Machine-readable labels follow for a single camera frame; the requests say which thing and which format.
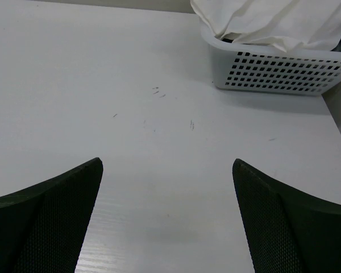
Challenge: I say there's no white plastic laundry basket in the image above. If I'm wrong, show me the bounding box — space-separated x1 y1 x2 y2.
200 22 341 96

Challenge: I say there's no white pleated skirt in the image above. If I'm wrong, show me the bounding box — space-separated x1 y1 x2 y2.
190 1 341 52

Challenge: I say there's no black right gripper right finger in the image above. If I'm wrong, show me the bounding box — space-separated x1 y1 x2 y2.
232 159 341 272

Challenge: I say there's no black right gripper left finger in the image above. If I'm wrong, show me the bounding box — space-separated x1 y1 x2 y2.
0 158 103 272

